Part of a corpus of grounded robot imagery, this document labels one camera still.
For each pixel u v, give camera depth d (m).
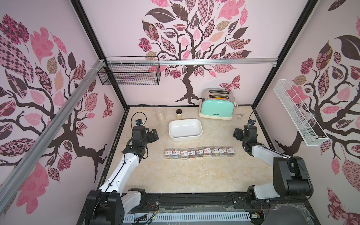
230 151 0.91
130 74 1.22
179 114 1.04
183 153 0.90
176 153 0.90
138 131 0.62
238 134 0.85
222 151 0.91
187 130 1.04
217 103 1.03
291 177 0.44
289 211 0.71
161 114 1.04
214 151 0.91
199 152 0.90
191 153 0.90
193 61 0.93
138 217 0.73
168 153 0.90
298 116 0.79
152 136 0.76
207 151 0.92
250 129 0.71
